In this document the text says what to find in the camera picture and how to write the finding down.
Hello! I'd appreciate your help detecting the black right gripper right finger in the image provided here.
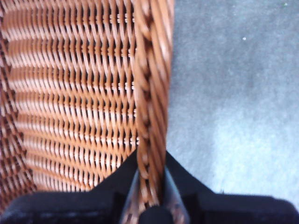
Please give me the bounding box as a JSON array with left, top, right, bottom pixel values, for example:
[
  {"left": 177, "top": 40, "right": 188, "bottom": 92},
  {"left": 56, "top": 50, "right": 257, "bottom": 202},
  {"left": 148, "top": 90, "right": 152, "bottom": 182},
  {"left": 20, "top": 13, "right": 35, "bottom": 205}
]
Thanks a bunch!
[{"left": 163, "top": 150, "right": 214, "bottom": 224}]

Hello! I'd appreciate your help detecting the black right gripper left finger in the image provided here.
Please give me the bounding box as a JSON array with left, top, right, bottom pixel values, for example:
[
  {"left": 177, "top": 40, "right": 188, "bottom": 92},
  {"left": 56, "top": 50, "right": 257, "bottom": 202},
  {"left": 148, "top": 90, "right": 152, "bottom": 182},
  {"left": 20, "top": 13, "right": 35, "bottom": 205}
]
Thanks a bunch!
[{"left": 91, "top": 149, "right": 140, "bottom": 224}]

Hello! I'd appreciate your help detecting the brown wicker basket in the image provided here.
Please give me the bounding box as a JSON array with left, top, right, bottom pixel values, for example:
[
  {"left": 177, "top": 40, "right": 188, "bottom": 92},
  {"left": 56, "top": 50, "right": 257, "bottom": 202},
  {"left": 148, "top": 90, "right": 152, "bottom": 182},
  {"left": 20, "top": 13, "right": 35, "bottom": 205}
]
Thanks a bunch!
[{"left": 0, "top": 0, "right": 176, "bottom": 224}]

